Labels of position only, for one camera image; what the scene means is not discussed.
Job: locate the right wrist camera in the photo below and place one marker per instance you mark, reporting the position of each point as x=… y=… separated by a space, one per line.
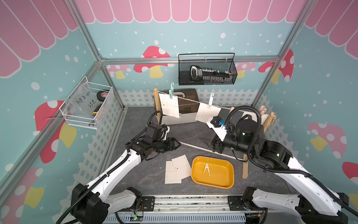
x=217 y=124

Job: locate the yellow handled tool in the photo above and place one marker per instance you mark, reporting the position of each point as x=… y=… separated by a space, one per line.
x=95 y=115

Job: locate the white clothespin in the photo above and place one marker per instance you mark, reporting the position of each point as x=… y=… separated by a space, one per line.
x=210 y=100
x=207 y=169

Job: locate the plastic labelled bag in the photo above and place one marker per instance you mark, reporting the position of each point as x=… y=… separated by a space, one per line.
x=83 y=102

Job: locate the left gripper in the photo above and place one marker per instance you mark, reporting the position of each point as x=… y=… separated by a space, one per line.
x=170 y=146

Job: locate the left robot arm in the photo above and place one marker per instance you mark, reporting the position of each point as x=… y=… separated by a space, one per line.
x=92 y=203

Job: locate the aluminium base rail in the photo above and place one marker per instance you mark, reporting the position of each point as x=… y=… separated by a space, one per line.
x=183 y=209

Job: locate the brown lid toolbox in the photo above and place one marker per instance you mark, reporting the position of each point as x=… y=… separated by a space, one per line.
x=188 y=107

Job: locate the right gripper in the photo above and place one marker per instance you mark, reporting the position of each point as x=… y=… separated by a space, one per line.
x=216 y=141

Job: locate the green clothespin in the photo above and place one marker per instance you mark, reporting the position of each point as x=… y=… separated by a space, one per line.
x=171 y=90

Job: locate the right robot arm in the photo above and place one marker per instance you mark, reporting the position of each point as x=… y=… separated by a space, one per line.
x=242 y=131

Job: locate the black wire mesh basket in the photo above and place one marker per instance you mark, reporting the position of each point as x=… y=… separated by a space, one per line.
x=214 y=61

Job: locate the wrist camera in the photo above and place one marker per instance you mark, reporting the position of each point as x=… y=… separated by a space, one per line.
x=164 y=131
x=217 y=124

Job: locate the black tape roll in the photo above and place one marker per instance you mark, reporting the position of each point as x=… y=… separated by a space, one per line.
x=102 y=95

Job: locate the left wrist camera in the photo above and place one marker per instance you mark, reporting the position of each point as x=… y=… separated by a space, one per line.
x=164 y=131

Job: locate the yellow plastic tray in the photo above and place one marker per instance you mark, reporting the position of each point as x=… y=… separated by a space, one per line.
x=222 y=172

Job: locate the white wire mesh basket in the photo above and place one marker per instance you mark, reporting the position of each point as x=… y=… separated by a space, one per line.
x=76 y=121

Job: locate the postcard under green clothespin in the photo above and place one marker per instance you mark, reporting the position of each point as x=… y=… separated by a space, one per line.
x=169 y=106

